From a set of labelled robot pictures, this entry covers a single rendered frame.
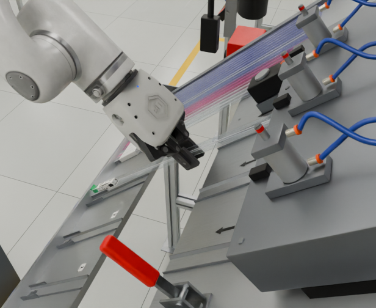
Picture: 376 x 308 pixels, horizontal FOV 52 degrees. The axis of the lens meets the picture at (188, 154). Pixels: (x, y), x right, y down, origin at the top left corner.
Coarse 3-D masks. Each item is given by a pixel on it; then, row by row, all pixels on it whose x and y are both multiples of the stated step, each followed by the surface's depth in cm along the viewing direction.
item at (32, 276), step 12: (120, 144) 95; (108, 168) 90; (96, 180) 87; (84, 192) 85; (84, 204) 82; (72, 216) 80; (60, 228) 77; (72, 228) 79; (60, 240) 76; (48, 252) 74; (36, 264) 71; (48, 264) 73; (24, 276) 70; (36, 276) 71; (24, 288) 69; (12, 300) 67
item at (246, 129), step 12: (264, 120) 52; (228, 132) 57; (240, 132) 55; (252, 132) 54; (204, 144) 60; (216, 144) 59; (144, 168) 71; (156, 168) 69; (120, 180) 76; (96, 192) 83
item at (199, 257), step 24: (336, 0) 73; (240, 120) 62; (240, 144) 55; (216, 168) 55; (240, 168) 50; (216, 192) 50; (240, 192) 46; (192, 216) 49; (216, 216) 46; (192, 240) 45; (216, 240) 42; (168, 264) 45; (192, 264) 42; (216, 264) 39; (216, 288) 36; (240, 288) 34
